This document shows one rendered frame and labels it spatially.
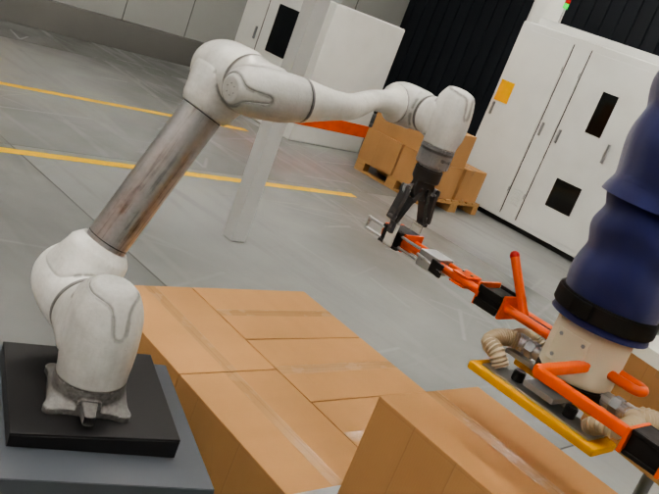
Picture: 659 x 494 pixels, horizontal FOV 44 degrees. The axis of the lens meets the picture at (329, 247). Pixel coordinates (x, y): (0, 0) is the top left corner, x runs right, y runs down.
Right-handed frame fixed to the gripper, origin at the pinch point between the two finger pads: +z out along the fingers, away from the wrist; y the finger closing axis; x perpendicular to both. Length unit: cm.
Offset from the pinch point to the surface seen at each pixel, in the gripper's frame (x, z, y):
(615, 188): -54, -36, -9
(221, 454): 15, 79, -20
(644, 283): -67, -21, -5
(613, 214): -56, -31, -8
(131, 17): 974, 78, 429
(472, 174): 430, 78, 601
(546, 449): -55, 30, 15
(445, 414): -37.8, 30.0, -4.8
